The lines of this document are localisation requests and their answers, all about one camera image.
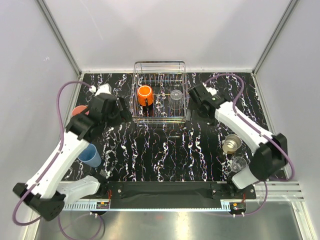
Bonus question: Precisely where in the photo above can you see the clear faceted glass tumbler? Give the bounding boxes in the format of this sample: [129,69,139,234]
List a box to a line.
[168,89,184,111]

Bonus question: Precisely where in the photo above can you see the orange cup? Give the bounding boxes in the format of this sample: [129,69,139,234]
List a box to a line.
[137,85,154,107]

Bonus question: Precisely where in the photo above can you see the pink plastic cup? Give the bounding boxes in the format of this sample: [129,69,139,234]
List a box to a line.
[71,105,88,117]

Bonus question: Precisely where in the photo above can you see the blue plastic cup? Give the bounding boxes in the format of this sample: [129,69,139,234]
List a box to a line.
[77,143,102,168]

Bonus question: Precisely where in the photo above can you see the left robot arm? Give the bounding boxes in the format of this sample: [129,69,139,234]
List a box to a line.
[13,93,132,222]

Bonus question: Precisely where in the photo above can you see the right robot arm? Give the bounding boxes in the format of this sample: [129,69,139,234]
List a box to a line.
[188,84,289,199]

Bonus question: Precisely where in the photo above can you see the metal cup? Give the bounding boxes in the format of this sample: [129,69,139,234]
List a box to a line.
[222,134,242,154]

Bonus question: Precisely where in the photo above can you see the small clear plastic cup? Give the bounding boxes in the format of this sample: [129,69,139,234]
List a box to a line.
[230,156,248,173]

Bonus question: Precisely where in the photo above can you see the black base bar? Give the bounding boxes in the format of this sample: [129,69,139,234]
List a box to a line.
[102,181,257,211]

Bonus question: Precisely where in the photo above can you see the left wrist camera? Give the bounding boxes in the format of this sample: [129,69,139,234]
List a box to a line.
[89,83,112,96]

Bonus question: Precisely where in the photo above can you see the wire dish rack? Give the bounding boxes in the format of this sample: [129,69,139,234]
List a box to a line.
[130,60,189,125]

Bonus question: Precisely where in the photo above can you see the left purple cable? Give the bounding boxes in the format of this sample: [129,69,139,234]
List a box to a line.
[12,81,93,226]

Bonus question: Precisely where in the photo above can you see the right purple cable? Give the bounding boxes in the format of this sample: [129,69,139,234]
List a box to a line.
[203,73,296,181]

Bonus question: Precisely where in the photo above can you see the floor purple cable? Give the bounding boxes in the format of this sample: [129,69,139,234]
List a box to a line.
[58,212,105,240]

